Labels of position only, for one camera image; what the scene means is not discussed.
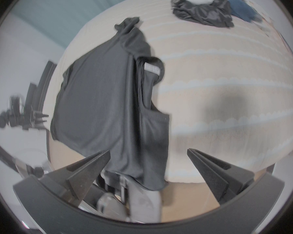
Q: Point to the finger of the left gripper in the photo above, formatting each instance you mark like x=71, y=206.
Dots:
x=40, y=123
x=42, y=116

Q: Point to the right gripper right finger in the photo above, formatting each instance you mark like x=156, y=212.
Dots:
x=210, y=172

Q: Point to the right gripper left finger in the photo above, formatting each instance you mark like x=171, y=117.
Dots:
x=88, y=173

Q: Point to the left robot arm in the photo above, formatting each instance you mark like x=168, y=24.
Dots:
x=14, y=111

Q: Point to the pile of clothes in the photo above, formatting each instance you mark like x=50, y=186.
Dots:
x=205, y=11

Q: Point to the black T-shirt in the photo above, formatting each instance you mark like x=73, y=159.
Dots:
x=100, y=101

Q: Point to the blue-green curtain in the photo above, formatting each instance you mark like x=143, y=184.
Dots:
x=63, y=8

